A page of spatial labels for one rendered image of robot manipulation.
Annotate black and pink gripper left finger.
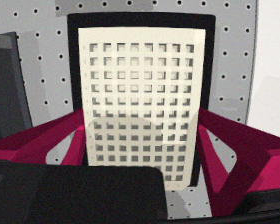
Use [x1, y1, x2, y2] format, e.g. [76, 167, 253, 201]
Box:
[0, 107, 87, 165]

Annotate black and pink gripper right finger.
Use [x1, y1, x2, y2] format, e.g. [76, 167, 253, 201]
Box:
[196, 107, 280, 217]

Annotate cream well plate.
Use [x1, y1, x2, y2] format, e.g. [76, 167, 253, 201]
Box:
[78, 27, 205, 191]

